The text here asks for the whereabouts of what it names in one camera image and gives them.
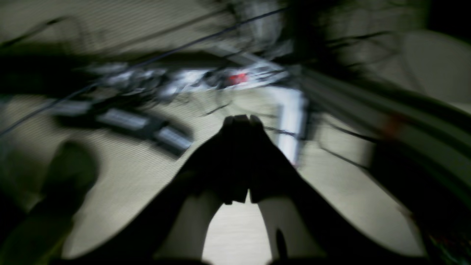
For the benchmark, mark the white power strip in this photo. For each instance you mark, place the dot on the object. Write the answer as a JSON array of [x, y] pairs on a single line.
[[164, 83]]

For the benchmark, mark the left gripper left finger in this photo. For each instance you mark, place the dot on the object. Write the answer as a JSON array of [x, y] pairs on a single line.
[[172, 227]]

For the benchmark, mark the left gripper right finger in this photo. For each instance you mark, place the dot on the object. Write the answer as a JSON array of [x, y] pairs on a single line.
[[304, 229]]

